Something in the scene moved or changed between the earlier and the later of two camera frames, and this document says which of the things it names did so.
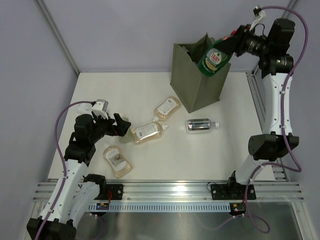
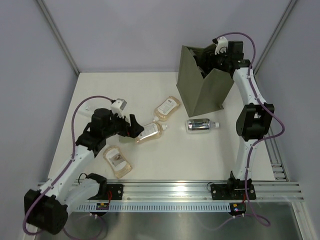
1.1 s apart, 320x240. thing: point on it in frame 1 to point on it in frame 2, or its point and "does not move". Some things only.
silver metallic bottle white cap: (200, 125) does not move
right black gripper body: (248, 42) to (218, 61)
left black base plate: (116, 191) does not move
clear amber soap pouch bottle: (166, 108) does not move
